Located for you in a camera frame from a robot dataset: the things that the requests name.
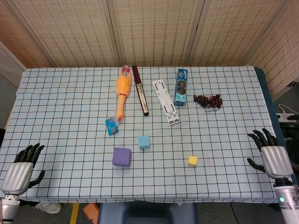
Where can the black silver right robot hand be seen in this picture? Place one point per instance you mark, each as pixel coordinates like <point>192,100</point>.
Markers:
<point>276,161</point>

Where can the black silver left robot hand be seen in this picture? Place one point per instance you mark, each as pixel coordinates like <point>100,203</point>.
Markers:
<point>17,177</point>

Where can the small yellow foam cube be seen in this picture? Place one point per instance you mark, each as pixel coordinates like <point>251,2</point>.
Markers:
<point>192,161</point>

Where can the large purple foam cube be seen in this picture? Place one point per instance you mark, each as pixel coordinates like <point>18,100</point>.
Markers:
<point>121,157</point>

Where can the light blue foam cube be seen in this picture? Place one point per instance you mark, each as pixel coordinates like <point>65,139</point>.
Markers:
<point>143,142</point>

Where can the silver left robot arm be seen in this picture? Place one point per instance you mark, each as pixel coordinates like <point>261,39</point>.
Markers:
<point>9,207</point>

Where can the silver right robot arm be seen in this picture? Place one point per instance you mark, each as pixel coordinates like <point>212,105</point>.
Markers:
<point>287,200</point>

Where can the white power strip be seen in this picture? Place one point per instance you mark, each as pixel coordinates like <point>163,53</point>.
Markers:
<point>286,117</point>

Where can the white sneaker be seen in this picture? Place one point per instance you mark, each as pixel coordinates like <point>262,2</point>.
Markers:
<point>50,208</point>

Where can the orange flat floor object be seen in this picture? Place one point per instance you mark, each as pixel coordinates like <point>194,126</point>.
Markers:
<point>91,211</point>

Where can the dark blue padded table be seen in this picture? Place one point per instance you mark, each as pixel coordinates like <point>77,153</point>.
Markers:
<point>265,79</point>

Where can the light blue checkered tablecloth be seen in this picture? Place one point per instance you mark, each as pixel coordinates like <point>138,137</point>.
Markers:
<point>70,105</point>

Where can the dark red grape bunch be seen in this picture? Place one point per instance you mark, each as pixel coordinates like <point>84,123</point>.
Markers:
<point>208,100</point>

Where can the small blue snack packet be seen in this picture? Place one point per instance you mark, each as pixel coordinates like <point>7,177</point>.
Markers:
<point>111,126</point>

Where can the blue cookie box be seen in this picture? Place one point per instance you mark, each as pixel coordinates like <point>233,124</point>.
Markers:
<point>181,88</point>

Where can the white folding laptop stand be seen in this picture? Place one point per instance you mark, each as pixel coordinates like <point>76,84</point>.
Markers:
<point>165,100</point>

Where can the dark blue padded seat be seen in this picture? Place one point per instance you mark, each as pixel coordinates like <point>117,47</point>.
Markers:
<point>144,214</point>

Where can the orange rubber chicken toy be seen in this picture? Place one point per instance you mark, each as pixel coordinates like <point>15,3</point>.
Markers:
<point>123,86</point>

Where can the long dark red box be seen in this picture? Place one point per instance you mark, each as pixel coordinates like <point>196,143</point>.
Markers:
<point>140,93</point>

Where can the beige woven folding screen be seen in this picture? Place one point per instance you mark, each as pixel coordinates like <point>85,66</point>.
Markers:
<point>70,35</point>

